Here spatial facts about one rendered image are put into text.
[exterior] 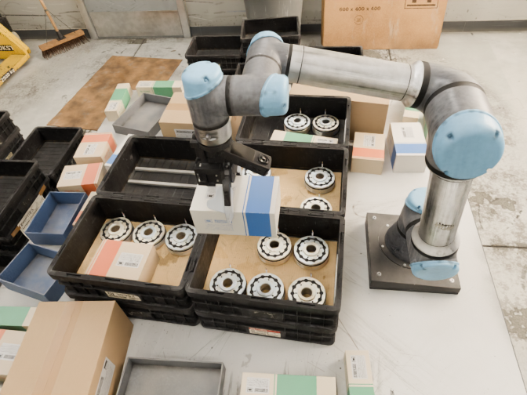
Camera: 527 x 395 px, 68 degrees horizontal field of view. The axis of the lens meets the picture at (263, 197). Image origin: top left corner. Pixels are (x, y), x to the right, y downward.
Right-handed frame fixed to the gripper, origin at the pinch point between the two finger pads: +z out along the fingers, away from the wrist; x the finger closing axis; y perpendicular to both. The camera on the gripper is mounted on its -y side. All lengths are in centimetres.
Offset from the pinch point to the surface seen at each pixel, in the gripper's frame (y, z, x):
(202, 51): 70, 73, -212
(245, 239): 2.5, 28.0, -8.2
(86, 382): 34, 25, 38
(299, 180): -12.9, 28.1, -34.5
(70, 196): 75, 36, -30
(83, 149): 80, 33, -54
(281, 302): -11.5, 18.0, 17.3
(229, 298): 1.6, 18.1, 17.0
